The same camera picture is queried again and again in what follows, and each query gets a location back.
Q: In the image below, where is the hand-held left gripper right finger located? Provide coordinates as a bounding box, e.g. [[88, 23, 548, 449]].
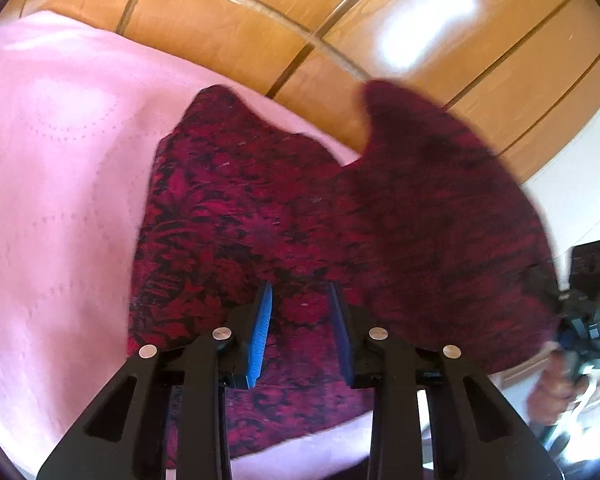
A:
[[328, 282, 566, 480]]

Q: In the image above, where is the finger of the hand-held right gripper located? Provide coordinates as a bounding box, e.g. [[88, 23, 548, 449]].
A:
[[529, 264, 573, 313]]

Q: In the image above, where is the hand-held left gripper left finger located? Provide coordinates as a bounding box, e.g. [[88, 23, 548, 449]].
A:
[[36, 281, 274, 480]]

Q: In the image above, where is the red floral knit sweater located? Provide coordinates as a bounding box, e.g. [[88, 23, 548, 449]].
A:
[[126, 79, 562, 472]]

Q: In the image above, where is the person's right hand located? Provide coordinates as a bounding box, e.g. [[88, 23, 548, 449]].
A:
[[525, 347, 592, 427]]

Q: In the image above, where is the pink bed blanket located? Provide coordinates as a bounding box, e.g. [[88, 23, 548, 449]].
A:
[[0, 10, 433, 480]]

